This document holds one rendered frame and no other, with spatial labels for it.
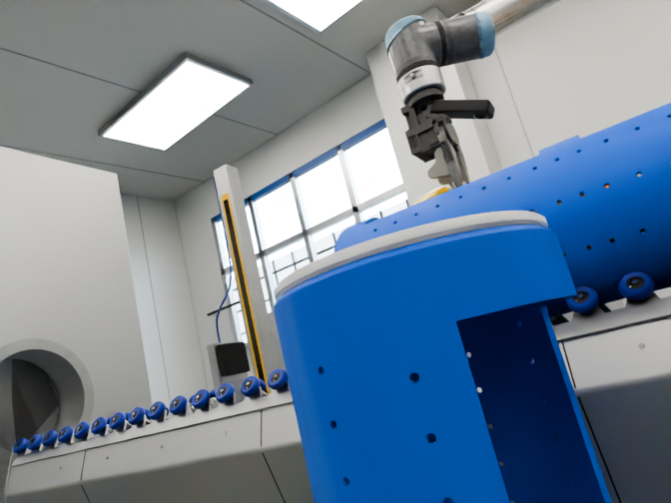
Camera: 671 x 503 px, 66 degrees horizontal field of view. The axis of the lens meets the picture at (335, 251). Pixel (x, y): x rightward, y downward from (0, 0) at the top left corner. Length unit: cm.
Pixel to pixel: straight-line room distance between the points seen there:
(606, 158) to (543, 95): 325
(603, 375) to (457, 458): 49
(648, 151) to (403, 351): 57
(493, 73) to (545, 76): 39
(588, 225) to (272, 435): 69
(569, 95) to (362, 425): 376
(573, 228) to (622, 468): 35
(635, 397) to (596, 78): 335
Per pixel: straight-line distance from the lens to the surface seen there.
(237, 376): 132
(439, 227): 40
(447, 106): 106
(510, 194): 88
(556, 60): 417
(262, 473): 114
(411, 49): 111
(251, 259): 171
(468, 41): 115
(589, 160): 88
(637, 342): 85
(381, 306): 39
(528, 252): 43
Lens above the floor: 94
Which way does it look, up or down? 13 degrees up
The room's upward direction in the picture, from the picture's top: 14 degrees counter-clockwise
